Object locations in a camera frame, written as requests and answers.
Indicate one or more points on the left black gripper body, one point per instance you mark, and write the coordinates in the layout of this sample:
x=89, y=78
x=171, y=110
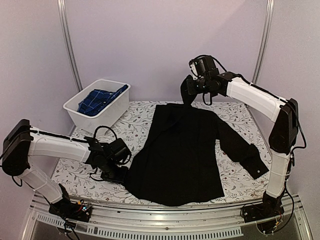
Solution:
x=110, y=173

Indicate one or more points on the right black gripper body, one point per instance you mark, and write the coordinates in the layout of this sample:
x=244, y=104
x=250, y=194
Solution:
x=202, y=87

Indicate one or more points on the black long sleeve shirt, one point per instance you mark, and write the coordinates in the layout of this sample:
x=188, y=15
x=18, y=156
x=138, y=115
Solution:
x=177, y=164

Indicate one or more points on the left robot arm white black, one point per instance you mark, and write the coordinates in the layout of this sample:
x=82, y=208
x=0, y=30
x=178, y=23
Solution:
x=25, y=141

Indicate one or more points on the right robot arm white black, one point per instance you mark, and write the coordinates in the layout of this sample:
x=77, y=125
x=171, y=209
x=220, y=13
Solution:
x=283, y=113

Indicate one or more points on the floral patterned tablecloth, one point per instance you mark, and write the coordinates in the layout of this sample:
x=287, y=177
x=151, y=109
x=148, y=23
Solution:
x=133, y=127

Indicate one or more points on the white plastic bin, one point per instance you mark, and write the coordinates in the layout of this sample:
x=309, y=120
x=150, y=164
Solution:
x=107, y=116

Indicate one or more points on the blue plaid shirt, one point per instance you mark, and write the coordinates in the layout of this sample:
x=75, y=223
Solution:
x=97, y=100

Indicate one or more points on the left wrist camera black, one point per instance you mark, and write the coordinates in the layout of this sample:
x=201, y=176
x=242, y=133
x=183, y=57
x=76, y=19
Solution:
x=120, y=153

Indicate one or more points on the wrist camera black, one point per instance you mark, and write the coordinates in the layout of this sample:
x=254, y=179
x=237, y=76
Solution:
x=203, y=65
x=120, y=153

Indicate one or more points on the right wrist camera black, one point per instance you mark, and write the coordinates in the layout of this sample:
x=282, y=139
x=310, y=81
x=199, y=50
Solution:
x=203, y=65

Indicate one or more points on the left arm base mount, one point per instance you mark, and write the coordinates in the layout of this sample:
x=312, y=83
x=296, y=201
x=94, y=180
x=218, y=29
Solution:
x=66, y=209

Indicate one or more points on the aluminium front rail frame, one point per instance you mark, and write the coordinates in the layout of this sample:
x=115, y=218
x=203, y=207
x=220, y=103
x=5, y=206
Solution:
x=124, y=221

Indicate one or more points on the right aluminium corner post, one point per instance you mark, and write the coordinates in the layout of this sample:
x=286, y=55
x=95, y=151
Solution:
x=264, y=40

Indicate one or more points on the aluminium corner post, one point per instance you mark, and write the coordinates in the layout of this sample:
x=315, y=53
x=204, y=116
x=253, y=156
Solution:
x=264, y=40
x=62, y=11

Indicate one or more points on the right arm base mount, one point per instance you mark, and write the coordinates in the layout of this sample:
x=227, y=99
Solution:
x=268, y=208

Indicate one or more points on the left aluminium corner post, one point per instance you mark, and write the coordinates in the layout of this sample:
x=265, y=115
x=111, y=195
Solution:
x=62, y=11

